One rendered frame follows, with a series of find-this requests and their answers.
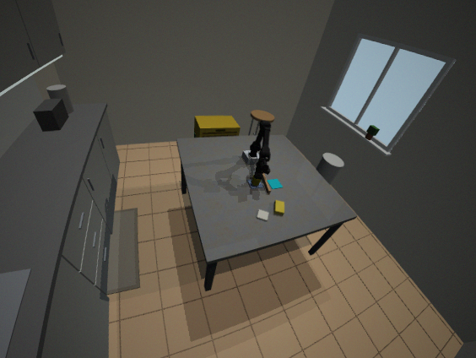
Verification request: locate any yellow cup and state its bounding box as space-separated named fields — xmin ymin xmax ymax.
xmin=252 ymin=176 xmax=261 ymax=186

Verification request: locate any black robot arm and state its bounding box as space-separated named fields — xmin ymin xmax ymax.
xmin=249 ymin=120 xmax=271 ymax=175

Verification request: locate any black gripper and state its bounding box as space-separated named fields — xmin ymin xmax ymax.
xmin=254 ymin=162 xmax=262 ymax=180

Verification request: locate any yellow rectangular block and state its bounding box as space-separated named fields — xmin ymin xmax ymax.
xmin=274 ymin=200 xmax=284 ymax=215

